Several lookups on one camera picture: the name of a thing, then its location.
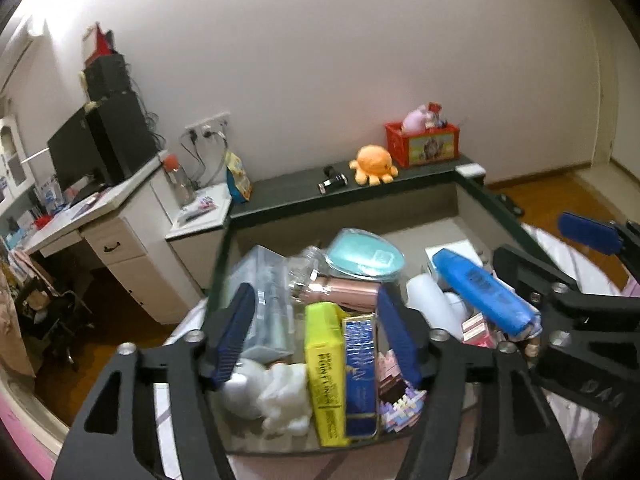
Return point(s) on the pink plush toy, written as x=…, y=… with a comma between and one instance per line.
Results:
x=416, y=119

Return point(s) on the red gift box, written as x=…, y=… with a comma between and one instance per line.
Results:
x=100, y=42

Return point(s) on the black computer tower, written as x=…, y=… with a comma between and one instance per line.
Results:
x=122, y=135

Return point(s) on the white flat box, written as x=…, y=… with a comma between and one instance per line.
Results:
x=452, y=255

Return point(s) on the white glass door cabinet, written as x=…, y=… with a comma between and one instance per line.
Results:
x=15, y=160

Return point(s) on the clear bottle orange cap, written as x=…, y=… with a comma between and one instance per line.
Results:
x=178, y=182

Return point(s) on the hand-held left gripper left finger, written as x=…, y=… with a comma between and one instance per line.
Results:
x=230, y=332

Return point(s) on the yellow box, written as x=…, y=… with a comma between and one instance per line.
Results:
x=325, y=375

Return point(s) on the white desk with drawers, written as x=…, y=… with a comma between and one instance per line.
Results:
x=135, y=260

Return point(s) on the low cabinet dark top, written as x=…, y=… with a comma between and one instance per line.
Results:
x=290, y=192

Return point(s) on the white wall outlet strip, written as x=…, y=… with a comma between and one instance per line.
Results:
x=207, y=122

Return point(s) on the white figurine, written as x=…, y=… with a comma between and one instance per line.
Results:
x=240, y=395
x=287, y=400

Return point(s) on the yellow snack bag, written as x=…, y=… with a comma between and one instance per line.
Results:
x=239, y=180

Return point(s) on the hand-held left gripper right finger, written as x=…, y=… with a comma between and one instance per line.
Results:
x=400, y=340

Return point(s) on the clear tissue packet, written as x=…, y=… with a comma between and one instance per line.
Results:
x=265, y=300

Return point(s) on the black chair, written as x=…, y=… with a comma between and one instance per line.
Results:
x=55, y=325

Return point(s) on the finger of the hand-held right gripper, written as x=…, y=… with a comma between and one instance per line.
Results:
x=585, y=232
x=530, y=275

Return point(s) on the black slipper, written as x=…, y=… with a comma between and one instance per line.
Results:
x=511, y=205

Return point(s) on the black computer monitor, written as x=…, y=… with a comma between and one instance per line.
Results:
x=75, y=155

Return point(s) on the white rounded container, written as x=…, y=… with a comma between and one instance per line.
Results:
x=432, y=307

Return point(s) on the striped white tablecloth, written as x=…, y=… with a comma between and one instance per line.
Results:
x=580, y=435

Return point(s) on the clear glass bottle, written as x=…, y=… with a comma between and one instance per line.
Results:
x=307, y=265

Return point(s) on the small pink box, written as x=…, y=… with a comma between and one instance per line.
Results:
x=480, y=332

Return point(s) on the blue box gold trim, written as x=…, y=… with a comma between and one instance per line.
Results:
x=360, y=375

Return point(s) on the small black silver gadget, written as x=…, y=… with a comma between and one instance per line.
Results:
x=332, y=181

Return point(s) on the black speaker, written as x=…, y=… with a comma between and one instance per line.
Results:
x=106, y=77

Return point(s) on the baby doll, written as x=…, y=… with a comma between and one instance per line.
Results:
x=531, y=346

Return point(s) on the white door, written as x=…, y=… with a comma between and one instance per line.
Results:
x=617, y=100

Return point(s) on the orange octopus plush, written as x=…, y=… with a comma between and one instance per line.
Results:
x=372, y=165

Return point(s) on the white side table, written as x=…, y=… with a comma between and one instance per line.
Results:
x=200, y=220

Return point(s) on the pink white block figure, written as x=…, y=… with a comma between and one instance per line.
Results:
x=400, y=410

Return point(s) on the rose gold tube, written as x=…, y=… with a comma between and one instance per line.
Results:
x=345, y=294

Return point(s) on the teal oval case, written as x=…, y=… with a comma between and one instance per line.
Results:
x=362, y=255

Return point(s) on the red printed crate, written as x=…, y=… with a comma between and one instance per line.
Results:
x=425, y=147

